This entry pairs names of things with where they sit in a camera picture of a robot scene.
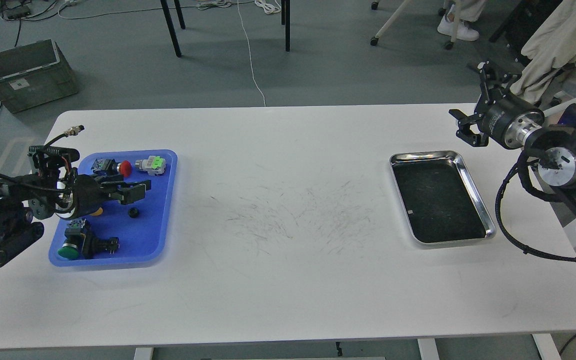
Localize black table leg front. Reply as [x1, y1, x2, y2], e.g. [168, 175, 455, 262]
[160, 0, 182, 59]

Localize black switch module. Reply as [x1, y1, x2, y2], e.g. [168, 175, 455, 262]
[81, 232, 120, 260]

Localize grey green connector block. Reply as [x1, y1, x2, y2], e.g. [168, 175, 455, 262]
[134, 155, 167, 176]

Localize green push button switch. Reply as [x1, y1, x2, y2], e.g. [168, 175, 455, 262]
[57, 218, 90, 261]

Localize silver metal tray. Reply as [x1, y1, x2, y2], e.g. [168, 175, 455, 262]
[390, 150, 496, 248]

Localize black table leg rear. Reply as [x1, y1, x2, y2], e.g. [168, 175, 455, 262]
[173, 0, 186, 30]

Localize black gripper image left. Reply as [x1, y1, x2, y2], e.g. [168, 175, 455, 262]
[28, 145, 152, 220]

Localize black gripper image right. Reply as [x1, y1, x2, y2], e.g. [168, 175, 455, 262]
[448, 61, 545, 150]

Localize black table leg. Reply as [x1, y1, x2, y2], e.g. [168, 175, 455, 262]
[280, 0, 291, 52]
[160, 0, 182, 59]
[173, 0, 186, 30]

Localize red push button switch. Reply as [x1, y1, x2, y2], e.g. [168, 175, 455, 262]
[90, 158, 133, 178]

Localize yellow push button switch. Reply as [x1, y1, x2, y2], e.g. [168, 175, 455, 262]
[90, 207, 104, 217]

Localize blue plastic tray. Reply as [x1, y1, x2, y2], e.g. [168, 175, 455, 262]
[48, 149, 178, 268]

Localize white cable on floor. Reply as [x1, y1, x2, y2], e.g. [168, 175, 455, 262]
[237, 0, 267, 107]

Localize black table leg right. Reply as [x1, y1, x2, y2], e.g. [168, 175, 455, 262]
[280, 0, 291, 52]

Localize beige cloth on chair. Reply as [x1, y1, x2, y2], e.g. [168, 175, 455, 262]
[510, 0, 576, 104]

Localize grey plastic crate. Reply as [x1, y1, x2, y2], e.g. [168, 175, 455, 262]
[0, 39, 80, 114]

